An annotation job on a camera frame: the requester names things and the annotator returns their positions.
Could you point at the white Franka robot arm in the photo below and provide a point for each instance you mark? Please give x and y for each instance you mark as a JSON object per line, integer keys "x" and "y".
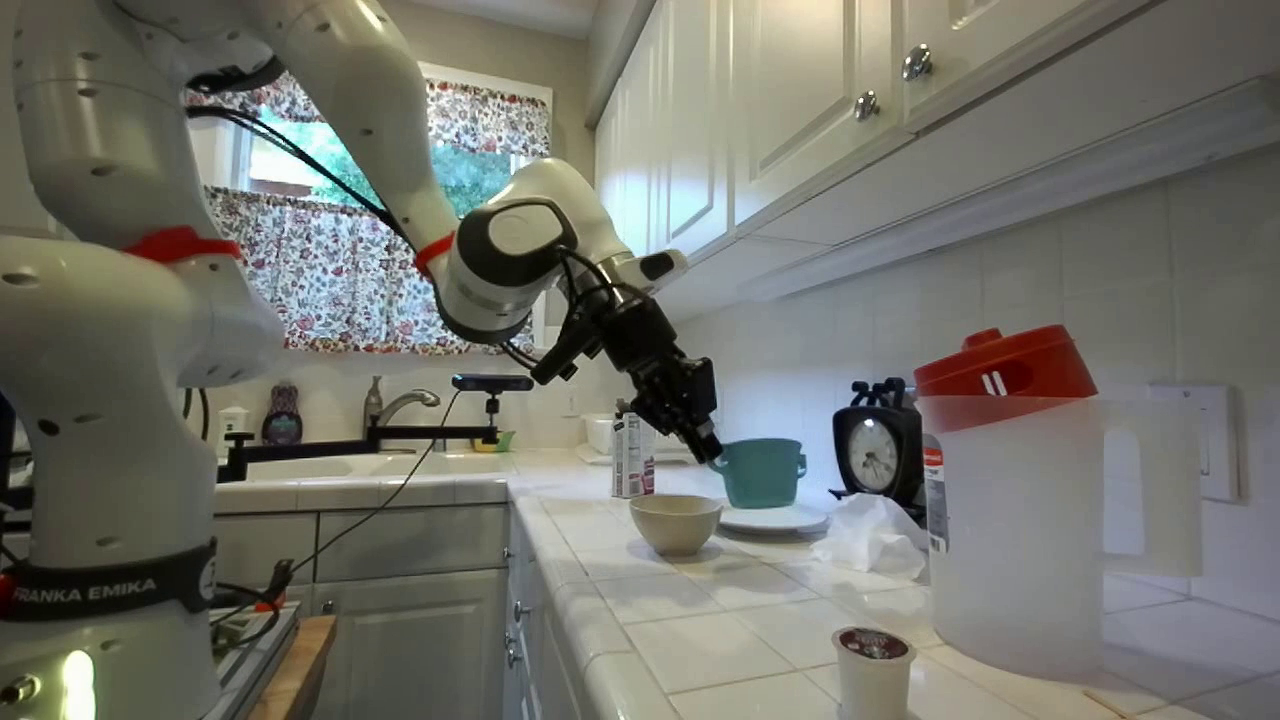
{"x": 121, "y": 402}

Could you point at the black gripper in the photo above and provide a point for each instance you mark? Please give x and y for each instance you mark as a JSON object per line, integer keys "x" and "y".
{"x": 666, "y": 367}

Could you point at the white wall outlet plate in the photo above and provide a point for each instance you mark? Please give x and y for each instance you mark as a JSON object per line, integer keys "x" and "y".
{"x": 1216, "y": 443}

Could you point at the chrome faucet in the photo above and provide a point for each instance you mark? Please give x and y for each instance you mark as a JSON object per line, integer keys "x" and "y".
{"x": 380, "y": 406}

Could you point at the white lower cabinets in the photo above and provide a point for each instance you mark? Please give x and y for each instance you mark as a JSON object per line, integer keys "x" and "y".
{"x": 400, "y": 625}

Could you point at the blue cup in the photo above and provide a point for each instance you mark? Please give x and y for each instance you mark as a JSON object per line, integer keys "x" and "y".
{"x": 762, "y": 474}

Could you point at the white upper cabinets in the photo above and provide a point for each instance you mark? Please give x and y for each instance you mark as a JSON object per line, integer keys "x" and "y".
{"x": 744, "y": 123}

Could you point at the wooden table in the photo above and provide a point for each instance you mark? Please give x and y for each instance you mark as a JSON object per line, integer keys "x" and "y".
{"x": 296, "y": 674}

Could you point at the white dish container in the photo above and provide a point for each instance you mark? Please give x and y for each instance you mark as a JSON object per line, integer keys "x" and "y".
{"x": 601, "y": 432}

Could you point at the floral window valance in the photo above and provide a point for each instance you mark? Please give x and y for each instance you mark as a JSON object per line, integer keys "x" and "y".
{"x": 492, "y": 116}

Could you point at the black stereo camera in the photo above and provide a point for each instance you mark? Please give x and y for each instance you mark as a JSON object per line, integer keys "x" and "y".
{"x": 488, "y": 385}

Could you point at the dark soap dispenser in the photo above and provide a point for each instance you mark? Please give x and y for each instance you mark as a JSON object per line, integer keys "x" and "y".
{"x": 280, "y": 423}

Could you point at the white cabinets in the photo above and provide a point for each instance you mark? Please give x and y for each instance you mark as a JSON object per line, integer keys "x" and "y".
{"x": 400, "y": 625}
{"x": 744, "y": 123}

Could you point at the silver cabinet knob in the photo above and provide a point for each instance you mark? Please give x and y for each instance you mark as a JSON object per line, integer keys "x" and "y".
{"x": 917, "y": 63}
{"x": 867, "y": 106}

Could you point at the crumpled white plastic bag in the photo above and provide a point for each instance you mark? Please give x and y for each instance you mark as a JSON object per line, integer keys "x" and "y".
{"x": 869, "y": 542}

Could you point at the clear pitcher with red lid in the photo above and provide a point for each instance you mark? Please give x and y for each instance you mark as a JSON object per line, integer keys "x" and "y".
{"x": 1023, "y": 544}

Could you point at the floral cafe curtain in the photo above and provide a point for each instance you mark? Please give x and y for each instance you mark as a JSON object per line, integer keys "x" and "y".
{"x": 320, "y": 281}

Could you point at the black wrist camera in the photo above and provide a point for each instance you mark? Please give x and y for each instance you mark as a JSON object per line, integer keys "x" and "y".
{"x": 581, "y": 326}

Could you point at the beige ceramic bowl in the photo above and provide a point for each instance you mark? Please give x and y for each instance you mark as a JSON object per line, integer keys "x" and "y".
{"x": 674, "y": 524}

